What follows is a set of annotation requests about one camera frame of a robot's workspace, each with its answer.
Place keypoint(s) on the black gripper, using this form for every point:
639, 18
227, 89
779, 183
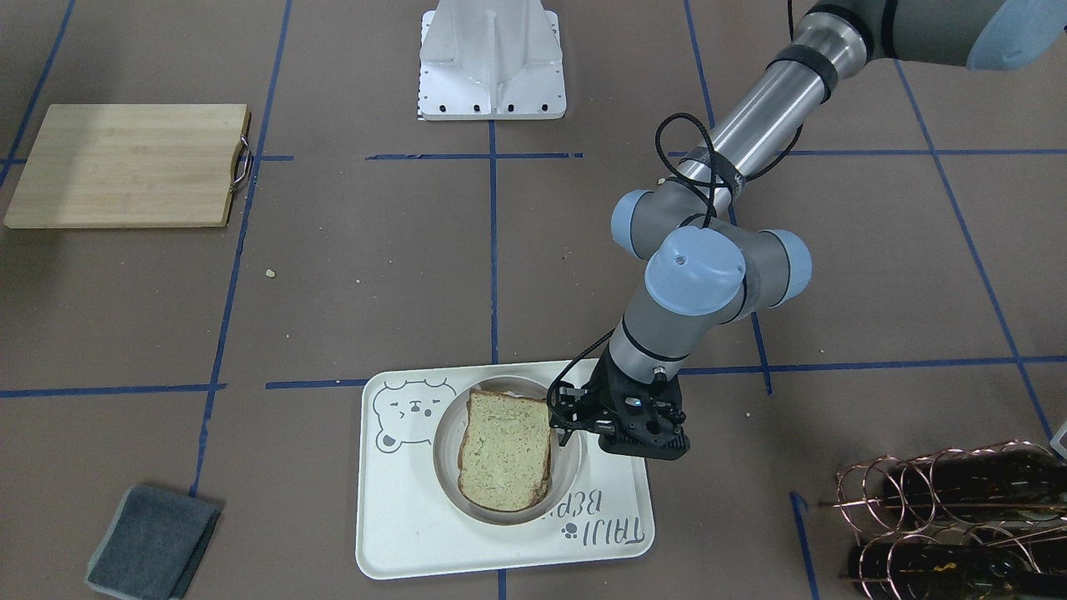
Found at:
597, 398

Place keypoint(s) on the bread slice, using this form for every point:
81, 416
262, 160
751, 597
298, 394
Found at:
544, 484
501, 459

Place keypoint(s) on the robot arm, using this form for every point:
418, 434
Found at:
701, 270

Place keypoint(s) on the cream bear serving tray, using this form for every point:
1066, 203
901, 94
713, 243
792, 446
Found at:
407, 527

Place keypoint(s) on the grey folded cloth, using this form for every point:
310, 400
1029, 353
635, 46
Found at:
153, 545

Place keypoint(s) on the dark green wine bottle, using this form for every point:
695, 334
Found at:
1013, 485

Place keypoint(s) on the wooden cutting board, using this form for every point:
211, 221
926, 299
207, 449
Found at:
133, 166

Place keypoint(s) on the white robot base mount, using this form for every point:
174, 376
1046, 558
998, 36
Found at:
490, 60

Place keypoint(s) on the copper wire bottle rack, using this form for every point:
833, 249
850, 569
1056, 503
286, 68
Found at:
980, 523

